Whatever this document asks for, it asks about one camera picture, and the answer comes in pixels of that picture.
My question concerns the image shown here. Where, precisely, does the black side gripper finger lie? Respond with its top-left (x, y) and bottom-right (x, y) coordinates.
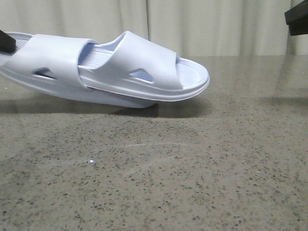
top-left (0, 30), bottom-right (16, 54)

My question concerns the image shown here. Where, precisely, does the beige pleated curtain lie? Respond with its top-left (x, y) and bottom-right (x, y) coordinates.
top-left (0, 0), bottom-right (308, 57)

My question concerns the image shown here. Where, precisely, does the light blue slipper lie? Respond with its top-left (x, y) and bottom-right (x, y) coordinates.
top-left (0, 32), bottom-right (156, 108)
top-left (78, 31), bottom-right (210, 102)

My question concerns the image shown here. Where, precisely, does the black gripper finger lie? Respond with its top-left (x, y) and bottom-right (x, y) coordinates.
top-left (284, 4), bottom-right (308, 36)

